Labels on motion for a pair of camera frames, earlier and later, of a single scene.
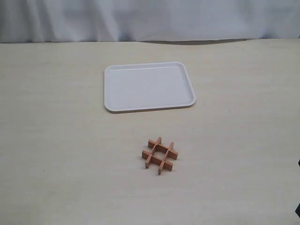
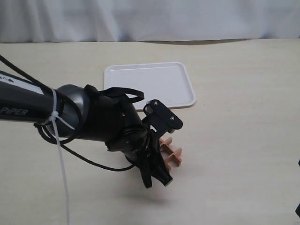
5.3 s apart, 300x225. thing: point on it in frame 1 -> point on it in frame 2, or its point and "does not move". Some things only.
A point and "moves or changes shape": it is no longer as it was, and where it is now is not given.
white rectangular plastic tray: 132,87 does not move
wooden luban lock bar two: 170,147 -> 175,158
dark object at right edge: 297,209 does not move
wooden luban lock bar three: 170,153 -> 168,141
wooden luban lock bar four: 165,165 moves or changes shape
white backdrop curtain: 70,21 does not move
